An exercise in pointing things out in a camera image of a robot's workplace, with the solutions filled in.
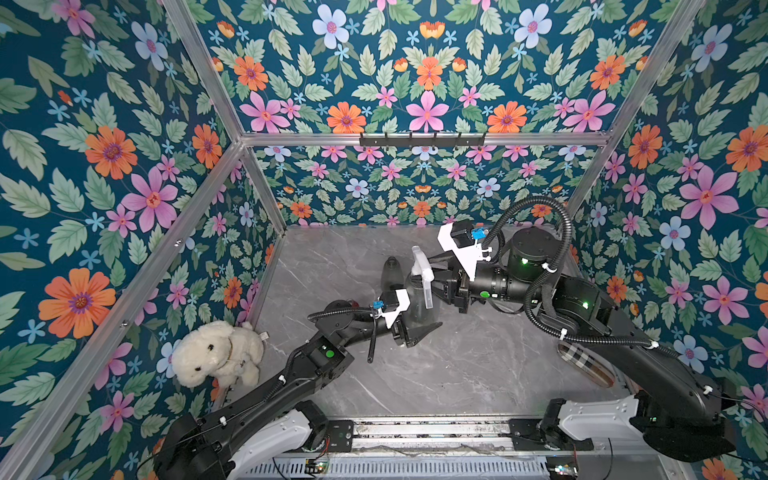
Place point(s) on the black metal ceiling bracket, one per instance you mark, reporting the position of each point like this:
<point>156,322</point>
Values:
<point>420,140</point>

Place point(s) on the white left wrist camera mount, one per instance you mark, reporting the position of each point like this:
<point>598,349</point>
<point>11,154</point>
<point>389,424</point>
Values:
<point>394,310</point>

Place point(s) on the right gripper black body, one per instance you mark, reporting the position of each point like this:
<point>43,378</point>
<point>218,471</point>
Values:
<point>444,283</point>

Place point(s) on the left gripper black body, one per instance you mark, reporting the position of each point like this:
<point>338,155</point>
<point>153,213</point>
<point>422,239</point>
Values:
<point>395,330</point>

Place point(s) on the metal base rail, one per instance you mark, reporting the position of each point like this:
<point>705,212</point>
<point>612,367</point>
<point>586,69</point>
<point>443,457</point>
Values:
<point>477,447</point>

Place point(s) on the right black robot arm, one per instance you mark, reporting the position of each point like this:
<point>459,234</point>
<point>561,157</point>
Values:
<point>677,411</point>

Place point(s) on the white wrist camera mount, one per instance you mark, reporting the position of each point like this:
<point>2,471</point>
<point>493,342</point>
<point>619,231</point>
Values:
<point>465,241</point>
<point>394,310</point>

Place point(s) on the striped oblong case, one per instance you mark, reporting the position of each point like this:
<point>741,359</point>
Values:
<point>586,364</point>

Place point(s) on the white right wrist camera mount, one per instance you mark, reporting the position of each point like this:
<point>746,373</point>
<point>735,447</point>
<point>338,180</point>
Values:
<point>465,241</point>

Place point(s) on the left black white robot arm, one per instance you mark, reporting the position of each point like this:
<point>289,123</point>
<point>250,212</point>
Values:
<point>278,416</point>

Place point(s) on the clear plastic spray bottle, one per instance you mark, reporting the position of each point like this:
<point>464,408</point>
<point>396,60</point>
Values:
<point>392,280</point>

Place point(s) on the cream plush teddy bear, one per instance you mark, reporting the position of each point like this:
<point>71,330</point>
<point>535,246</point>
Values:
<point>219,350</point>

